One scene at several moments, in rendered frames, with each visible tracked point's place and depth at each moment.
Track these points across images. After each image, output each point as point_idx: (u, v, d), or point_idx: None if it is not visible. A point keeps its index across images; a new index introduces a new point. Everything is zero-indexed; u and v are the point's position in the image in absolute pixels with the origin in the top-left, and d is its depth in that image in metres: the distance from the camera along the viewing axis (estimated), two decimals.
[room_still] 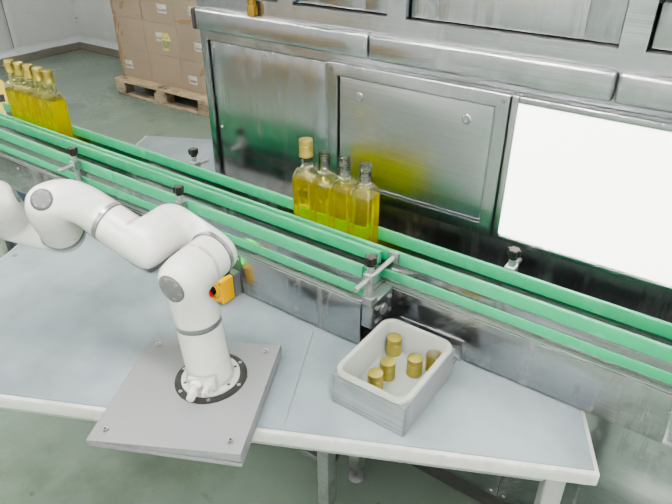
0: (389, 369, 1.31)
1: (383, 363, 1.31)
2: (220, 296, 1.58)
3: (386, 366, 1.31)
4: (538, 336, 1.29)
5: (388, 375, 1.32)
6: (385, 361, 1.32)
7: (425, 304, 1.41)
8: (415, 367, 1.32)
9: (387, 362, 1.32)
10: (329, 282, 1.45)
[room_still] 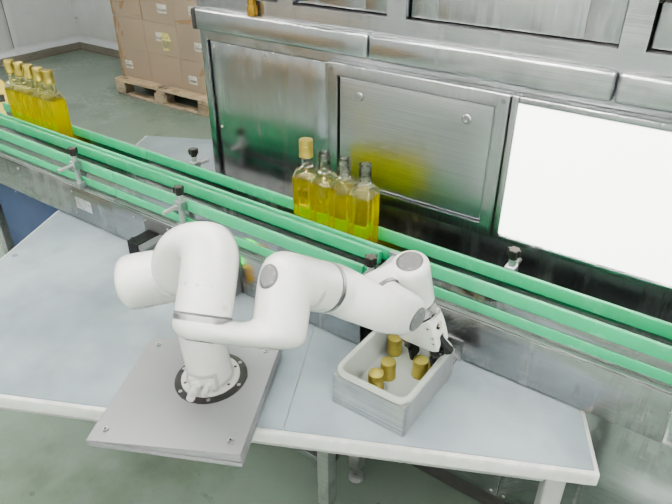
0: (390, 369, 1.31)
1: (384, 363, 1.31)
2: None
3: (387, 366, 1.31)
4: (538, 336, 1.29)
5: (389, 375, 1.32)
6: (386, 361, 1.32)
7: None
8: (421, 369, 1.32)
9: (388, 362, 1.32)
10: None
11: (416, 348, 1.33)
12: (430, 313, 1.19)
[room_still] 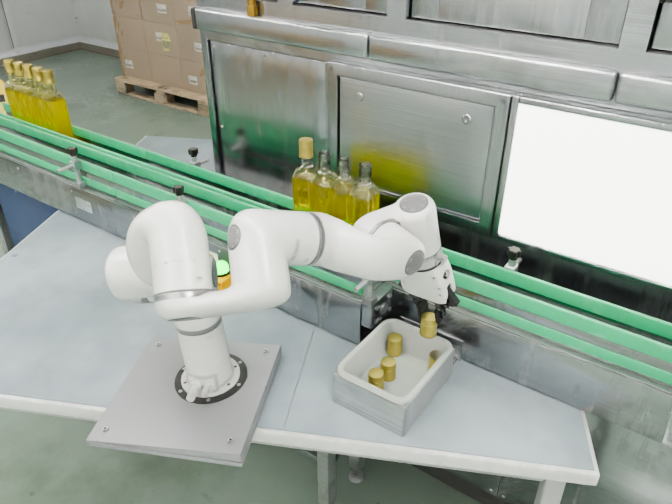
0: (390, 369, 1.31)
1: (384, 363, 1.31)
2: None
3: (387, 366, 1.31)
4: (538, 336, 1.29)
5: (389, 375, 1.32)
6: (386, 361, 1.32)
7: None
8: (430, 326, 1.25)
9: (388, 362, 1.32)
10: (329, 282, 1.45)
11: (425, 304, 1.27)
12: (436, 260, 1.12)
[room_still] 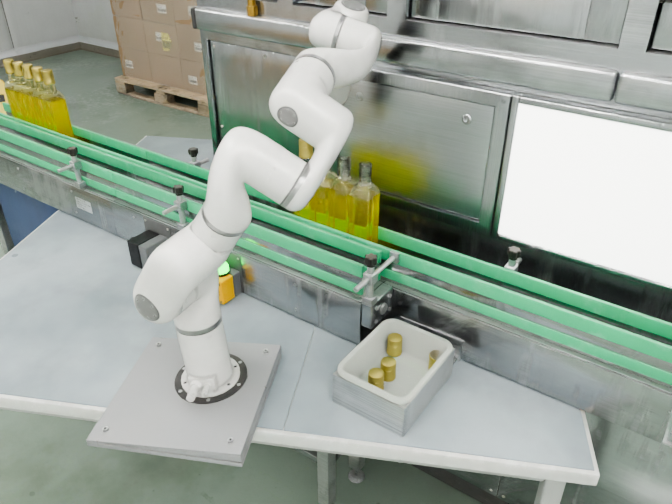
0: (390, 369, 1.31)
1: (384, 363, 1.31)
2: (220, 296, 1.58)
3: (387, 366, 1.31)
4: (538, 336, 1.29)
5: (389, 375, 1.32)
6: (386, 361, 1.32)
7: (425, 304, 1.41)
8: None
9: (388, 362, 1.32)
10: (329, 282, 1.45)
11: None
12: None
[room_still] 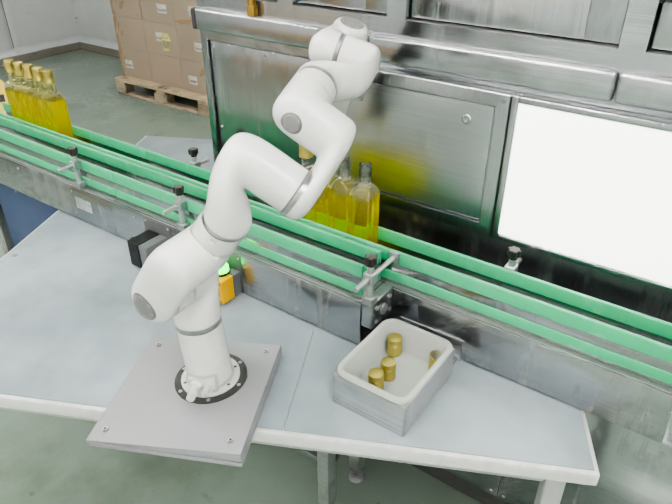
0: (390, 369, 1.31)
1: (384, 363, 1.31)
2: (220, 296, 1.58)
3: (387, 366, 1.31)
4: (538, 336, 1.29)
5: (389, 375, 1.32)
6: (386, 361, 1.32)
7: (425, 304, 1.41)
8: None
9: (388, 362, 1.32)
10: (329, 282, 1.45)
11: None
12: None
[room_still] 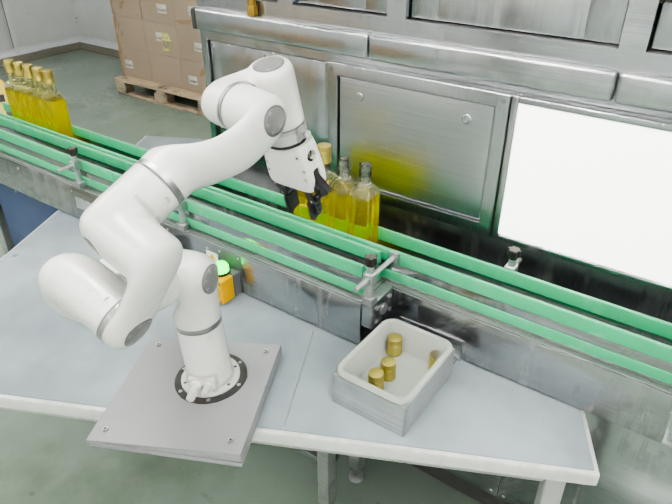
0: (390, 369, 1.31)
1: (384, 363, 1.31)
2: (220, 296, 1.58)
3: (387, 366, 1.31)
4: (538, 336, 1.29)
5: (389, 375, 1.32)
6: (386, 361, 1.32)
7: (425, 304, 1.41)
8: (330, 150, 1.46)
9: (388, 362, 1.32)
10: (329, 282, 1.45)
11: (295, 198, 1.16)
12: (298, 137, 1.01)
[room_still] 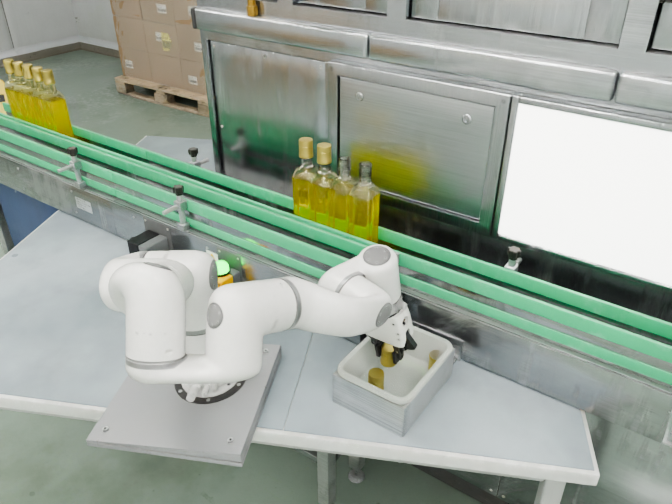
0: (391, 354, 1.29)
1: (384, 348, 1.29)
2: None
3: (388, 351, 1.29)
4: (538, 336, 1.29)
5: (390, 361, 1.30)
6: (387, 346, 1.30)
7: (425, 304, 1.41)
8: (330, 150, 1.46)
9: (389, 347, 1.30)
10: None
11: None
12: (396, 308, 1.17)
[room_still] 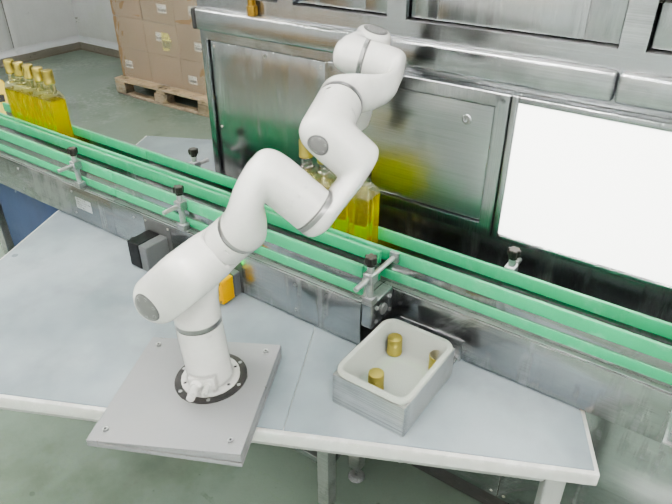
0: None
1: None
2: (220, 296, 1.58)
3: None
4: (538, 336, 1.29)
5: None
6: None
7: (425, 304, 1.41)
8: None
9: None
10: (329, 282, 1.45)
11: None
12: None
